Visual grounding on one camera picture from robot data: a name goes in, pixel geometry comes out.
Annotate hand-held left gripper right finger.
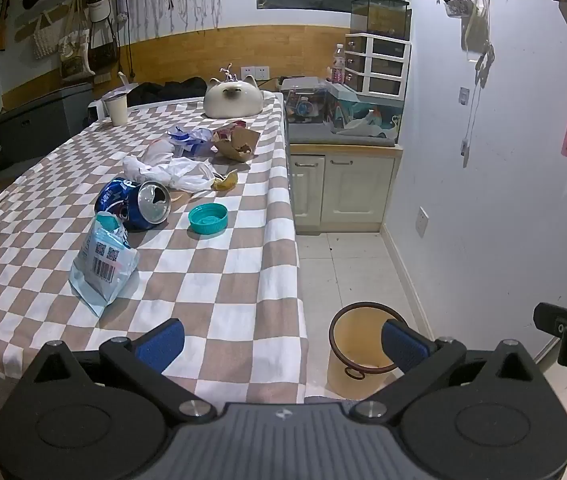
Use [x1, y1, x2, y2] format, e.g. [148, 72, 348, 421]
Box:
[351, 319, 540, 423]

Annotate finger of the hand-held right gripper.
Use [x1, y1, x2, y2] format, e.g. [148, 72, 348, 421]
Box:
[534, 302, 567, 336]

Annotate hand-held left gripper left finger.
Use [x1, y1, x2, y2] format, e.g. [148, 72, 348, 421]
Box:
[28, 318, 218, 423]

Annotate beige waste bin brown rim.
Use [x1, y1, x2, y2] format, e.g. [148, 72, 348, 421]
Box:
[327, 301, 410, 401]

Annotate light blue snack packet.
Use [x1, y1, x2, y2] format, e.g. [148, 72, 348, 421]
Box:
[68, 211, 140, 318]

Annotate teal plastic lid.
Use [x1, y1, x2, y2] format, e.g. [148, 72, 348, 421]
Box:
[188, 203, 228, 235]

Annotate crushed blue soda can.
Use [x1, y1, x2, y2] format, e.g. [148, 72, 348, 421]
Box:
[94, 177, 172, 232]

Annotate white plastic bag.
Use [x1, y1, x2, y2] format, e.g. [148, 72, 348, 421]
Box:
[122, 138, 216, 193]

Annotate banana peel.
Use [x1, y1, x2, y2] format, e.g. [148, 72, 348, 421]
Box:
[212, 170, 239, 192]

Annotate blue white plastic wrapper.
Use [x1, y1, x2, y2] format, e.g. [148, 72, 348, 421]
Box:
[168, 125, 214, 157]

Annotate brown paper food box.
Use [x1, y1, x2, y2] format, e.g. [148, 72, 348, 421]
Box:
[212, 121, 260, 162]

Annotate brown white checkered tablecloth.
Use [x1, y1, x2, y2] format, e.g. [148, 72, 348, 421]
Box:
[0, 95, 310, 406]

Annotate cream floor cabinet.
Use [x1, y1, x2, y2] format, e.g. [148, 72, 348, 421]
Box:
[287, 142, 404, 234]

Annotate white paper cup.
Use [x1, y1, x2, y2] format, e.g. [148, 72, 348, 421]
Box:
[102, 91, 129, 127]

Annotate grey storage box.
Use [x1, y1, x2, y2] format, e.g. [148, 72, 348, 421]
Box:
[0, 82, 95, 161]

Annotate white cat-shaped ornament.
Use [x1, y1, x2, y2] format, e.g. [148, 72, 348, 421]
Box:
[202, 75, 264, 119]

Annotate dark clothing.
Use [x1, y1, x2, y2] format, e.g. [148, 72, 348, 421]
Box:
[126, 76, 209, 107]

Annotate large glass tank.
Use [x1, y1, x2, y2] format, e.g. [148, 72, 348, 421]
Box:
[280, 77, 404, 147]

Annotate white drawer organizer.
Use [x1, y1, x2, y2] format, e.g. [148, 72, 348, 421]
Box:
[344, 32, 410, 98]

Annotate pink label plastic bottle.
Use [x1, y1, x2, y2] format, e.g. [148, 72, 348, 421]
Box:
[331, 44, 347, 85]

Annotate dark net bag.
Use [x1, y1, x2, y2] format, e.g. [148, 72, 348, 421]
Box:
[86, 0, 121, 77]

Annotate printed tote bag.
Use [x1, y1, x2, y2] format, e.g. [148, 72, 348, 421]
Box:
[58, 0, 92, 81]

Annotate white mesh bag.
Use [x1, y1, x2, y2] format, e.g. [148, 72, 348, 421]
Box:
[32, 12, 62, 61]

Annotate small dark fish tank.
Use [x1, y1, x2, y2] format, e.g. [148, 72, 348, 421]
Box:
[350, 0, 411, 41]

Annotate white hanging cable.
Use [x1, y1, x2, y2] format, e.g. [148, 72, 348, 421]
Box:
[460, 42, 495, 168]

